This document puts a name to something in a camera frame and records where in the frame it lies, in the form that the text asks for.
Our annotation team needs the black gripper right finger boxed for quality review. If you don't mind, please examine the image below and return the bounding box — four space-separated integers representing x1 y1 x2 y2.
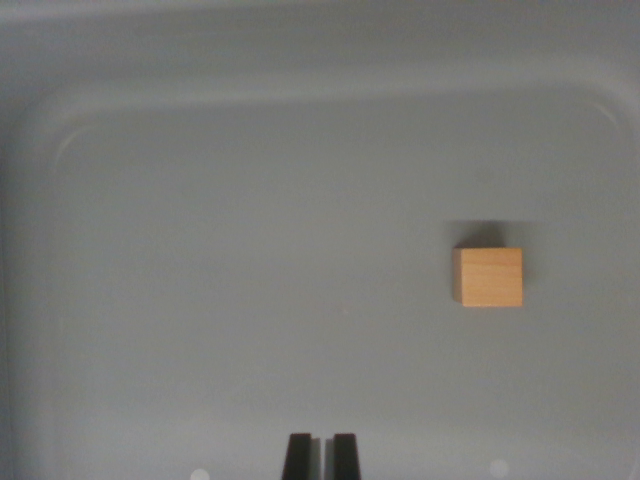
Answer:
324 432 363 480

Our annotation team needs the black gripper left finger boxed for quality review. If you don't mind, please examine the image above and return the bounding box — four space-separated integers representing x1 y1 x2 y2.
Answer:
282 433 323 480

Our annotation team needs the wooden cube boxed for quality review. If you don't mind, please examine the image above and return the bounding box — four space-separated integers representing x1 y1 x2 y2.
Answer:
452 247 524 308

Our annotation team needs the grey plastic tray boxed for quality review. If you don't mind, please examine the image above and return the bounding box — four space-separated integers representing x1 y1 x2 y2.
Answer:
0 0 640 480

